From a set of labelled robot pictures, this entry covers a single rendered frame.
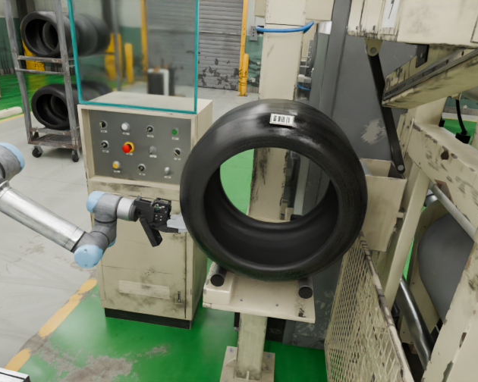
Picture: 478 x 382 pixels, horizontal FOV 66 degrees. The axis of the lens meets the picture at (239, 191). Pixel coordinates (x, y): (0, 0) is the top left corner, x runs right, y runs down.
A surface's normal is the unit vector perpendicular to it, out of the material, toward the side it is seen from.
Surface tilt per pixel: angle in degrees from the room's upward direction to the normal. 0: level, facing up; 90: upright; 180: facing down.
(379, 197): 90
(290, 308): 0
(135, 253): 90
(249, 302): 0
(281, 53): 90
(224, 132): 52
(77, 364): 0
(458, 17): 90
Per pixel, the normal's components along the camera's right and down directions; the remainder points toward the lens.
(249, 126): -0.27, -0.39
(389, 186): -0.13, 0.40
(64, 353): 0.07, -0.91
